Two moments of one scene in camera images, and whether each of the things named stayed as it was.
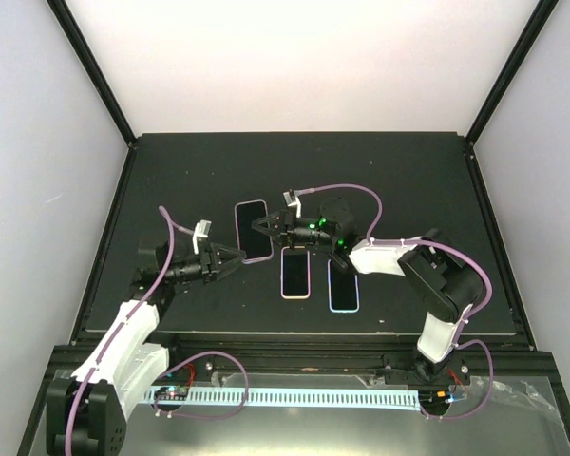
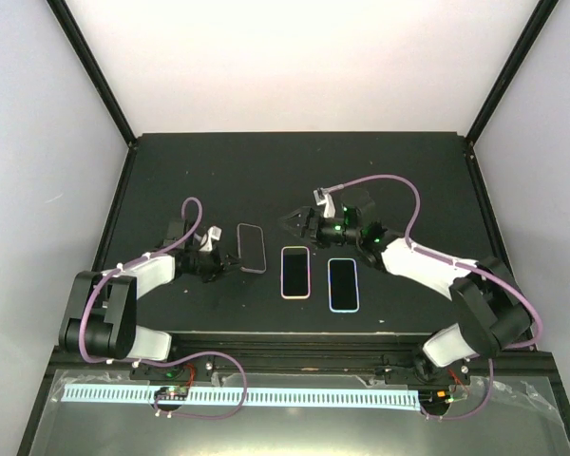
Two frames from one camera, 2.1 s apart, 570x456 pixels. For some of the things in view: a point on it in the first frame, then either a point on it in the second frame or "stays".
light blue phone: [343, 288] stays
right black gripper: [285, 229] → [307, 214]
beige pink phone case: [295, 273] stays
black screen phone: [294, 273] stays
